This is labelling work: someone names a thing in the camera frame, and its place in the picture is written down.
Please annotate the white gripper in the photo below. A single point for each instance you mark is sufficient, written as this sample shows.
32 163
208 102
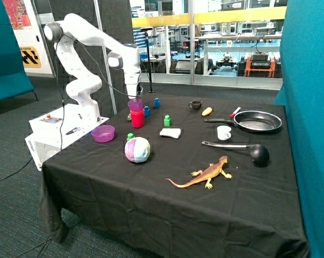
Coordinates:
132 82

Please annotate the purple plastic cup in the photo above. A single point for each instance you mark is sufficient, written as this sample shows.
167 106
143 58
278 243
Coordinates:
135 107

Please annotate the red plastic cup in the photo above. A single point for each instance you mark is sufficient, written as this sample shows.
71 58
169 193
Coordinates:
137 118

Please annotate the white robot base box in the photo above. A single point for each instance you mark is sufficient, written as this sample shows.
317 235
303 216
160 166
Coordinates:
56 130

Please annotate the blue block near cup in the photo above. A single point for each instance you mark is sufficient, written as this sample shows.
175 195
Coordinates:
146 111

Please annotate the blue block far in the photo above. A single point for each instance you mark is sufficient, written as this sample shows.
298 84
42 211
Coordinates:
156 103

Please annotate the green block near ball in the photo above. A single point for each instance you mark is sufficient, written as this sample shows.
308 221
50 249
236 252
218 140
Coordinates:
130 136

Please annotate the green block centre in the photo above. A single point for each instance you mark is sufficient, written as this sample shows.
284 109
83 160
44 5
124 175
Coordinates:
167 120

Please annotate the purple plastic bowl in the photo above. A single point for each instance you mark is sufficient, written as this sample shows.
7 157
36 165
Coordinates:
103 133

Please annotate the pastel fabric ball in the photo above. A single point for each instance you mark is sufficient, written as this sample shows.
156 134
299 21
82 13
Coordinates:
137 150

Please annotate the white sponge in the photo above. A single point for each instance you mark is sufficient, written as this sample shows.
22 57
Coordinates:
174 133

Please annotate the small black cup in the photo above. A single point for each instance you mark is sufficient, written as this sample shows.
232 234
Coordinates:
195 105

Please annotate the white mug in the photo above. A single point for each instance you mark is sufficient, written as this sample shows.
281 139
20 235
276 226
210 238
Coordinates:
223 132

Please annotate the red white marker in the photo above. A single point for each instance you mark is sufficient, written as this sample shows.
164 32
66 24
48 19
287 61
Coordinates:
235 112

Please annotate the black tablecloth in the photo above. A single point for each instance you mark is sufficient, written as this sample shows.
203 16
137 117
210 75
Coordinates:
256 213

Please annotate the orange toy lizard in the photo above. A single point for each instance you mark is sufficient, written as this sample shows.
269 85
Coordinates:
212 171

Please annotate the black frying pan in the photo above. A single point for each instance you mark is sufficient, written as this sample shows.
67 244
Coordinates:
252 121

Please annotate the teal sofa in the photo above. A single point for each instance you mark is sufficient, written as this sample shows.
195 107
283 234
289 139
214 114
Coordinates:
13 79

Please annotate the black ladle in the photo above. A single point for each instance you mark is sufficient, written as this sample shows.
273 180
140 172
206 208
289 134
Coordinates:
258 153

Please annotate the teal partition right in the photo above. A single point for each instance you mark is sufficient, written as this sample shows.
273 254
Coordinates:
302 93

